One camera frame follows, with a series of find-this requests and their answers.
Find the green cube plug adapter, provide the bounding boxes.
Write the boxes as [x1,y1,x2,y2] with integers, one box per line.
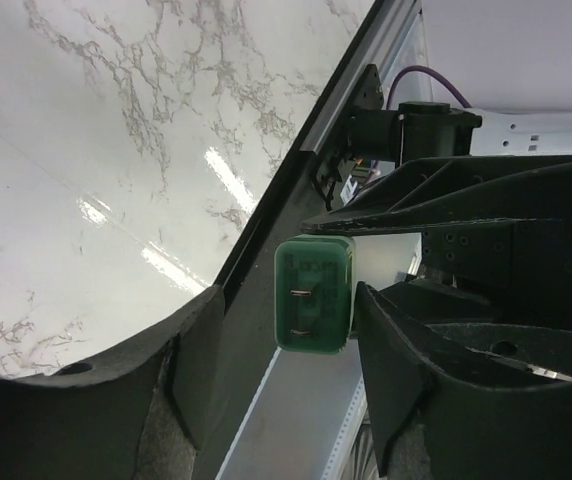
[274,235,356,355]

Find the white slotted cable duct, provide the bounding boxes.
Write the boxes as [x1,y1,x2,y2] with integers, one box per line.
[320,378,367,480]

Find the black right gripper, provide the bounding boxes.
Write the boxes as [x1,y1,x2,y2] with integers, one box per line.
[301,155,572,380]

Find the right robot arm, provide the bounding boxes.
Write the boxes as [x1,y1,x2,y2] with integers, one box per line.
[275,102,572,389]

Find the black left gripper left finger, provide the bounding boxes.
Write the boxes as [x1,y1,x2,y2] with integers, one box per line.
[0,286,224,479]

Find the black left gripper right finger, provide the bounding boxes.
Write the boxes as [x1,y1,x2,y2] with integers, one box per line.
[355,283,572,479]

